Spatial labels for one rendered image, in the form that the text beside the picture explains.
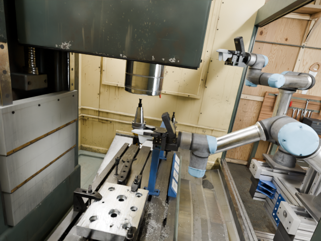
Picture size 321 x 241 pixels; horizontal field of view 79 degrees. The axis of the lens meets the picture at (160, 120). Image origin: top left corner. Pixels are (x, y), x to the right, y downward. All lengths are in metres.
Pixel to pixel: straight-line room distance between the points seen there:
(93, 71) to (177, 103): 0.86
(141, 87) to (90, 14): 0.29
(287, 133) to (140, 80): 0.58
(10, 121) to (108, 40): 0.45
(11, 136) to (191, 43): 0.72
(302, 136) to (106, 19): 0.80
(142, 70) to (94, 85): 1.31
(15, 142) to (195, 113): 1.41
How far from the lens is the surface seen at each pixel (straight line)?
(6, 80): 0.85
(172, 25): 0.68
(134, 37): 0.70
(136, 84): 0.74
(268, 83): 1.25
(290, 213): 1.26
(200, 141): 0.83
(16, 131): 0.90
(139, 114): 0.82
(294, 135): 0.86
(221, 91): 1.84
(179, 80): 1.80
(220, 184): 1.87
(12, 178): 0.97
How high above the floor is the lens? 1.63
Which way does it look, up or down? 17 degrees down
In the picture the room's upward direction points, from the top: 8 degrees clockwise
